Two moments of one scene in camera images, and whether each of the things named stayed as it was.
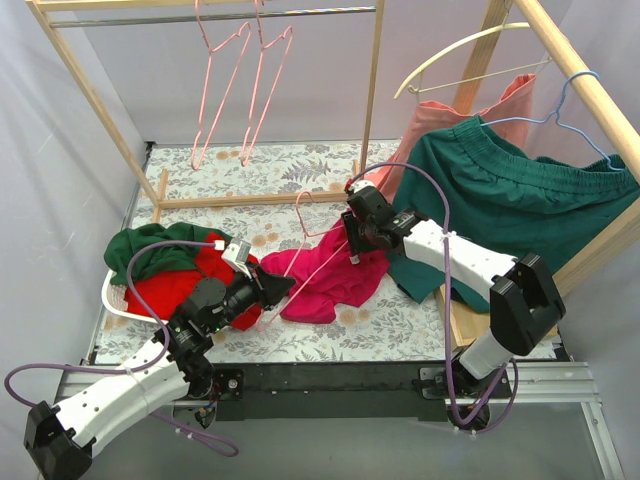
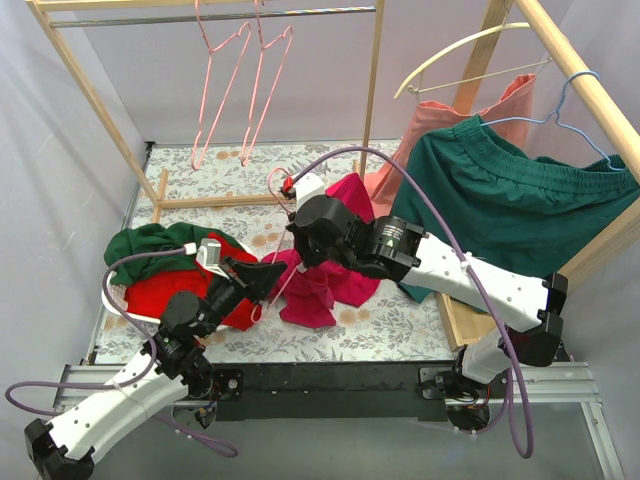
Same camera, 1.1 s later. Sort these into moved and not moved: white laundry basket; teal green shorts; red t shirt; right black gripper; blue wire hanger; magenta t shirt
Moved: right black gripper; magenta t shirt
Not moved: blue wire hanger; teal green shorts; white laundry basket; red t shirt
